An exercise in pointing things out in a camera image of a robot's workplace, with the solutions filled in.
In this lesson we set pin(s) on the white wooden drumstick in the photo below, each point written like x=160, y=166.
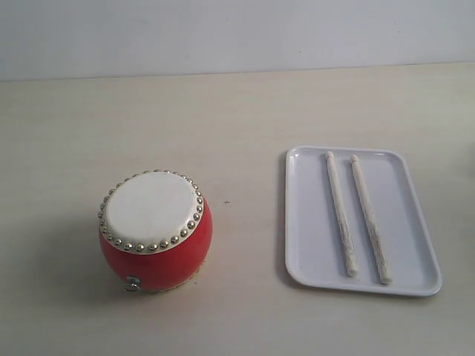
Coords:
x=370, y=222
x=346, y=240

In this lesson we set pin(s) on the small red drum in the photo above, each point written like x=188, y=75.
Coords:
x=155, y=230

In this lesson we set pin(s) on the white plastic tray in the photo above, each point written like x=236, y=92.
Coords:
x=313, y=251

